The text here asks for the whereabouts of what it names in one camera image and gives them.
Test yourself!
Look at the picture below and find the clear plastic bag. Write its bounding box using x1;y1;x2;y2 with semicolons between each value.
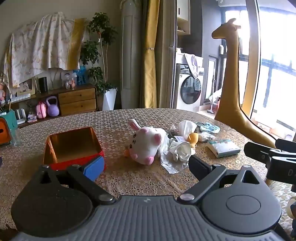
158;132;189;175

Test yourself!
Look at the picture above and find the white teal tissue pack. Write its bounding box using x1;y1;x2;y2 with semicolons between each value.
206;139;241;158

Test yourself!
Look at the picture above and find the blue plastic toy set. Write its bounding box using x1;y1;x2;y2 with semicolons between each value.
75;66;90;85

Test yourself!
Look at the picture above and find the blue printed face mask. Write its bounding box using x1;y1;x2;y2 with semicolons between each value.
200;122;220;134

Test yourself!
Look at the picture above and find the purple kettlebell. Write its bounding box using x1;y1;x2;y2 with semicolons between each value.
46;96;61;117

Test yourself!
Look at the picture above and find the crumpled white wrapper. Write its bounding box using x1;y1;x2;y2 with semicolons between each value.
198;132;217;142

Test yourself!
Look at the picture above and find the tall yellow giraffe figure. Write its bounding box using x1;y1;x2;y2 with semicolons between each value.
211;18;277;149

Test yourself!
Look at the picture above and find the green potted tree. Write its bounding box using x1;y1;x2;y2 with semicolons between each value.
80;12;118;94

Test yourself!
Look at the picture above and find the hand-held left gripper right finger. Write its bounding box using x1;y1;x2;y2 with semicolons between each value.
177;155;266;205

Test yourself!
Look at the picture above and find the black cylinder speaker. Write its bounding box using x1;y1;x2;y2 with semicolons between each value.
38;77;48;93

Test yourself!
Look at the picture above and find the silver washing machine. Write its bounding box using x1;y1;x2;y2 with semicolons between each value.
173;52;205;112

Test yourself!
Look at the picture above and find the white wall cabinet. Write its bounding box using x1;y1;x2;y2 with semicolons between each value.
177;0;191;35

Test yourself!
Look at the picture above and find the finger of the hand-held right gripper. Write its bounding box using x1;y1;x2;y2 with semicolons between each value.
275;138;296;153
244;141;285;163

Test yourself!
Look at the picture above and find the white pink plush bunny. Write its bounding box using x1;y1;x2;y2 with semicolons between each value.
124;119;170;165

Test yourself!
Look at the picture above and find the clear figurine box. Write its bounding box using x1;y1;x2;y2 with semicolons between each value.
61;71;78;90

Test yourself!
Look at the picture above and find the framed photo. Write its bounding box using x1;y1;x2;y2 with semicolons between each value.
17;78;36;95

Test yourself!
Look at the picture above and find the pale cloth on washing machine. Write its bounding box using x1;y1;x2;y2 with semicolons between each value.
184;53;200;78

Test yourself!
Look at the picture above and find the white angular planter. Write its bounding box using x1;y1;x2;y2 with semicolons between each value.
102;88;117;111

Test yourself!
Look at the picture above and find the white rolled mesh cloth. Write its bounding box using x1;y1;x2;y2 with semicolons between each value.
178;120;197;139

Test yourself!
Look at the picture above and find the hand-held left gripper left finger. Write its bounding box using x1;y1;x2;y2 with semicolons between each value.
35;156;116;205

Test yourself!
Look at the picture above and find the teal and orange container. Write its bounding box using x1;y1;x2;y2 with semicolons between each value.
0;109;19;146

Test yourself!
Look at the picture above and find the pink toy bag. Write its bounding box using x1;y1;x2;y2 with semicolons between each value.
36;101;48;119

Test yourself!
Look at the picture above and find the yellow rubber duck toy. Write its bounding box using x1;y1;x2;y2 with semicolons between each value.
186;133;199;149

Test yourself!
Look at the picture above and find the red tin box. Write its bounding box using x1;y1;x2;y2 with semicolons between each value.
43;127;105;172

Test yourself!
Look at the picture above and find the floral draped sheet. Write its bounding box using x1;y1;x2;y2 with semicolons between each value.
3;12;87;87

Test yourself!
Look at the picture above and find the white plastic bag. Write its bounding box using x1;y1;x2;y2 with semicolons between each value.
209;89;223;102

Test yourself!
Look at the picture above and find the wooden drawer cabinet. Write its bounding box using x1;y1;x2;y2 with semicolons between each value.
10;84;98;128

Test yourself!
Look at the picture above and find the grey tower air conditioner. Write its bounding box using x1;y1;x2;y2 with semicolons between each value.
120;0;144;109

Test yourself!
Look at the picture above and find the yellow curtain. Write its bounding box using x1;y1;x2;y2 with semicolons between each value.
142;0;160;108

